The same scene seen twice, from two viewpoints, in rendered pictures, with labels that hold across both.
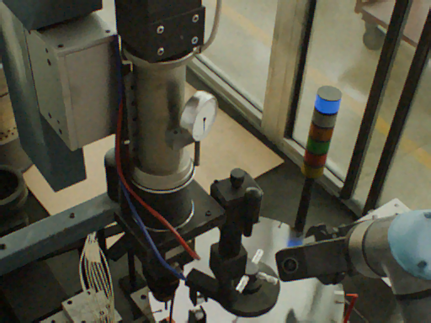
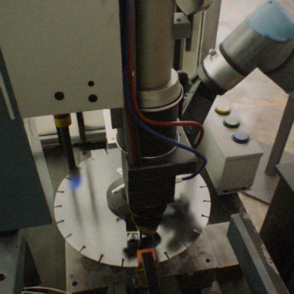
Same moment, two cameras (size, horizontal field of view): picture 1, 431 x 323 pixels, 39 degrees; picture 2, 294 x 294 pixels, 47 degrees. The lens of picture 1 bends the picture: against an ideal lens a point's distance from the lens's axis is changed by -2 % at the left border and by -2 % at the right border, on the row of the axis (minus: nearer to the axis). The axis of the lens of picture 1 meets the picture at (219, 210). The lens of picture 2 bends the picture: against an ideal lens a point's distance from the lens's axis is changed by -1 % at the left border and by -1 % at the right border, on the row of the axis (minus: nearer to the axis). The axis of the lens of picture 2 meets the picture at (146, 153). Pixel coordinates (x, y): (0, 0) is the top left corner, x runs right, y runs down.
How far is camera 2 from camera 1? 0.58 m
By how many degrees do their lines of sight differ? 43
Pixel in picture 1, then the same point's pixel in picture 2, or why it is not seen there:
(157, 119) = (172, 8)
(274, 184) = not seen: hidden behind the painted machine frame
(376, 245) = (250, 50)
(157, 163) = (169, 70)
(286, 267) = (190, 130)
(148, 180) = (170, 93)
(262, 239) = (97, 172)
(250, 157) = not seen: outside the picture
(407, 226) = (272, 14)
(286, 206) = not seen: hidden behind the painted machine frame
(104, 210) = (17, 246)
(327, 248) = (196, 99)
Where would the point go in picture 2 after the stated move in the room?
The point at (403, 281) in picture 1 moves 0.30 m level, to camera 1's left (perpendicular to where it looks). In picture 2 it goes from (282, 51) to (220, 163)
